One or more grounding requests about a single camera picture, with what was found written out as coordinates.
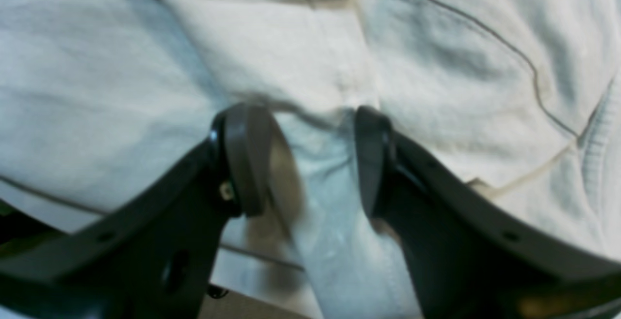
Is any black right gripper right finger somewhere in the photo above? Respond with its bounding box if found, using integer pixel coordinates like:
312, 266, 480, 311
354, 106, 621, 319

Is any grey t-shirt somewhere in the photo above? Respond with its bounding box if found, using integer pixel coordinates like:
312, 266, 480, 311
0, 0, 620, 319

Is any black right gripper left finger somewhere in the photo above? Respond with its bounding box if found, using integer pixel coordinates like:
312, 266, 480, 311
1, 103, 274, 319

